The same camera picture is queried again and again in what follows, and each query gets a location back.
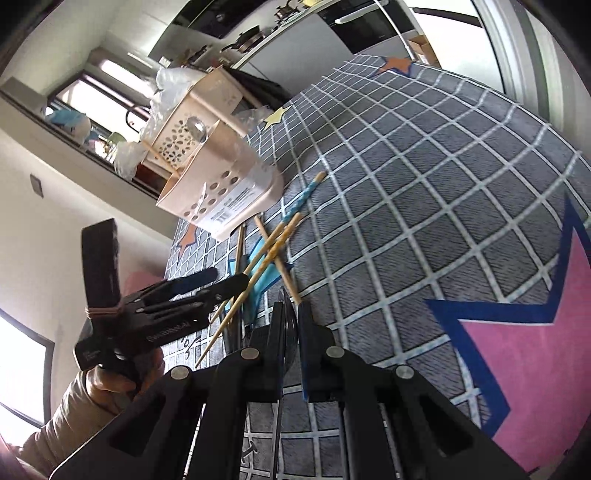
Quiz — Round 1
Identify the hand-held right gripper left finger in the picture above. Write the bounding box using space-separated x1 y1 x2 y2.
48 302 287 480

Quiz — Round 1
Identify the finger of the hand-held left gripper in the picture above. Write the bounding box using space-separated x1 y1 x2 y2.
152 273 251 321
136 267 219 305

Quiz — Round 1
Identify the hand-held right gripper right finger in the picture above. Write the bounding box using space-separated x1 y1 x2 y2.
298 302 532 480

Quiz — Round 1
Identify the dark brown chopstick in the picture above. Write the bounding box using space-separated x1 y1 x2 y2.
233 224 245 280

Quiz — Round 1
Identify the plain wooden chopstick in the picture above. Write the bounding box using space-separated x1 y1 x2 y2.
254 215 303 306

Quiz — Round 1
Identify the yellow patterned chopstick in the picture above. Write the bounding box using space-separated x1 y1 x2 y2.
195 212 304 369
209 223 285 328

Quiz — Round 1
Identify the pink utensil holder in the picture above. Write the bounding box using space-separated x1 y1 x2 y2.
156 121 284 241

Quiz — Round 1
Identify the blue patterned chopstick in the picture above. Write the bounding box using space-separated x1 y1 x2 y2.
274 172 328 234

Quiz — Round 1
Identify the person's left forearm beige sleeve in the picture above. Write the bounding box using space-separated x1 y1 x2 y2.
14 369 122 480

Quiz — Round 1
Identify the person's left hand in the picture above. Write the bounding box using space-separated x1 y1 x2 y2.
83 346 165 416

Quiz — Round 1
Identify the clear plastic bag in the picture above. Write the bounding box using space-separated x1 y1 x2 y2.
113 141 144 181
148 67 208 121

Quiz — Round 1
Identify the blue white plastic bag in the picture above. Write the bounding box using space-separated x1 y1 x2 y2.
44 108 93 144

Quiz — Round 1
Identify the black curved faucet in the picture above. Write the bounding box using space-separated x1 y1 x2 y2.
124 104 149 136

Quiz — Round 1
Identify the grey checked star tablecloth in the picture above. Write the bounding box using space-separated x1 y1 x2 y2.
161 53 591 480

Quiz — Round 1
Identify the black bag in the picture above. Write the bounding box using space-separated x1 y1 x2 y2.
226 67 291 116

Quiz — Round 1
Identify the black wok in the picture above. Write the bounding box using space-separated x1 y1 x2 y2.
222 25 265 52

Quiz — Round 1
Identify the black built-in oven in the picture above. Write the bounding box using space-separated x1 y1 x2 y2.
318 0 409 55

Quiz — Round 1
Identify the cardboard box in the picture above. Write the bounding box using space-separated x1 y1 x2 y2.
406 34 441 65

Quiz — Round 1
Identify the white pole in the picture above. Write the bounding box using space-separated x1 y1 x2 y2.
376 0 413 62

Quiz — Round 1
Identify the white fridge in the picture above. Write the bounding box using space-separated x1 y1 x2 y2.
406 0 485 65

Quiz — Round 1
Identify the white door frame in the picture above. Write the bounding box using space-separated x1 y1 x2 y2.
473 0 559 121

